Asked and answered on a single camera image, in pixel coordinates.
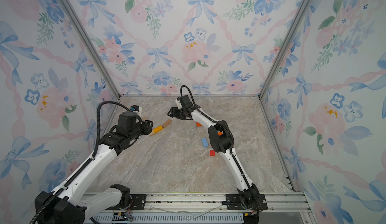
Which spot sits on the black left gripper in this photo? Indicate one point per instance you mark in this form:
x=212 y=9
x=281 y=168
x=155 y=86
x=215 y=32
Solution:
x=148 y=126

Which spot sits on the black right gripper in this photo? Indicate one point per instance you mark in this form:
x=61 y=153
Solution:
x=174 y=110

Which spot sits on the yellow rectangular block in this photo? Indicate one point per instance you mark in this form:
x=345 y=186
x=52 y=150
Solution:
x=157 y=129

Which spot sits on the plain wooden block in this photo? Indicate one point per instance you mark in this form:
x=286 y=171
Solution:
x=166 y=123

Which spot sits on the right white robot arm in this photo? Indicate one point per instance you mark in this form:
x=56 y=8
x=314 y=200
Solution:
x=222 y=142

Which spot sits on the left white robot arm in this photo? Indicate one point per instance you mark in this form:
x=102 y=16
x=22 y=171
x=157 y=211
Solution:
x=64 y=205

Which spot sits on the light blue block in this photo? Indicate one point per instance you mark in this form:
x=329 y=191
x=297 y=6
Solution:
x=205 y=142

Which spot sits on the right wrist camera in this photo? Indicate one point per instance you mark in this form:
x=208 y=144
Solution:
x=184 y=102

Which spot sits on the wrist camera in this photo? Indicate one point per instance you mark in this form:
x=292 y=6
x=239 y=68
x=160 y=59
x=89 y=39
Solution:
x=129 y=122
x=184 y=102

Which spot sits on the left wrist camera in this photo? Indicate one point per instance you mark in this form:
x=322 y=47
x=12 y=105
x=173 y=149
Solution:
x=129 y=122

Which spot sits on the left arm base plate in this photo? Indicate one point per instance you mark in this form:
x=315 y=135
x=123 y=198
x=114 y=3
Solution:
x=136 y=203

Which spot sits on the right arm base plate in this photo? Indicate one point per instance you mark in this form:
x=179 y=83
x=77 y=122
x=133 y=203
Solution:
x=240 y=202

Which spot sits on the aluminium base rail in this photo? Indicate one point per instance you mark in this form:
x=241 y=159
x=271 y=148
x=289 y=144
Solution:
x=207 y=208

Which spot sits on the aluminium corner post left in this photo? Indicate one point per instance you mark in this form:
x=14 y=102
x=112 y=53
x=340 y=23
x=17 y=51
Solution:
x=86 y=41

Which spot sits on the aluminium corner post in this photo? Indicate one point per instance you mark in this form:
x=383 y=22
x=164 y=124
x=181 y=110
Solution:
x=292 y=31
x=86 y=41

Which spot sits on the aluminium corner post right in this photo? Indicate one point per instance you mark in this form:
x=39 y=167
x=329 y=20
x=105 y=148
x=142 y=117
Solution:
x=292 y=31

